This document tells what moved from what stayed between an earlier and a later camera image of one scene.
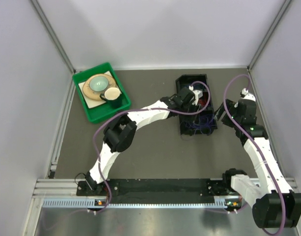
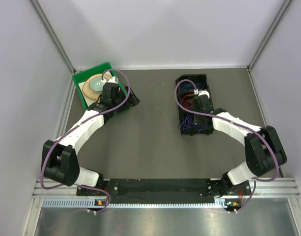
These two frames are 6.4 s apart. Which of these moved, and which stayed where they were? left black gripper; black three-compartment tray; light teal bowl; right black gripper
Moved: right black gripper; left black gripper
Stayed: black three-compartment tray; light teal bowl
